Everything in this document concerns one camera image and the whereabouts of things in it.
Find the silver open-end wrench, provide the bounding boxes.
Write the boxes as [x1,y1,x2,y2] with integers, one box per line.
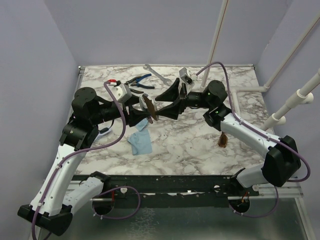
[143,64,172,86]

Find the white PVC pipe frame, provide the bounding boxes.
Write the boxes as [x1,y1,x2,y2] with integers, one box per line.
[199,0,320,133]

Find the blue handled pliers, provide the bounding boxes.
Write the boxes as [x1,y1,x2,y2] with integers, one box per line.
[125,73,155,90]

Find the light blue cleaning cloth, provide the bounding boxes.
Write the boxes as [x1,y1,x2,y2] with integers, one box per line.
[127,129,153,156]

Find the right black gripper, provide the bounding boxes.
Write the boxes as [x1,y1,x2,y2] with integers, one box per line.
[155,77,213,119]

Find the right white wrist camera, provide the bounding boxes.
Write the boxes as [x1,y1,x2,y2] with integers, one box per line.
[179,67,198,87]

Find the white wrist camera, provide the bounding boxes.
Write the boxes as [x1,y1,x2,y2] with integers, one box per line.
[179,67,198,87]
[111,83,132,104]

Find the black handled cutters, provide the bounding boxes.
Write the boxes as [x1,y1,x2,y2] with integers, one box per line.
[129,88,144,94]

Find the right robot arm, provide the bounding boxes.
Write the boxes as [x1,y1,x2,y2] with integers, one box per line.
[155,79,301,196]

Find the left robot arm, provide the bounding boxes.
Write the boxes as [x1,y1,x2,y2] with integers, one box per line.
[17,84,150,240]

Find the brown sunglasses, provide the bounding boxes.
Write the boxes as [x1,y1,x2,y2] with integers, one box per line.
[217,132,228,148]
[142,95,158,121]

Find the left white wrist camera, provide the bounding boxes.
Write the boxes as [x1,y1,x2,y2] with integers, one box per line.
[111,83,132,104]

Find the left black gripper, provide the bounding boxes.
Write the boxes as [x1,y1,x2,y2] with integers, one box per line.
[91,94,152,127]

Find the aluminium extrusion rail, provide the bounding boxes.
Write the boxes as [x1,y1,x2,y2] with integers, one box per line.
[26,65,84,240]

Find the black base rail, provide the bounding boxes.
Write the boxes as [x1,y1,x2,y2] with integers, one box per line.
[72,171,259,208]

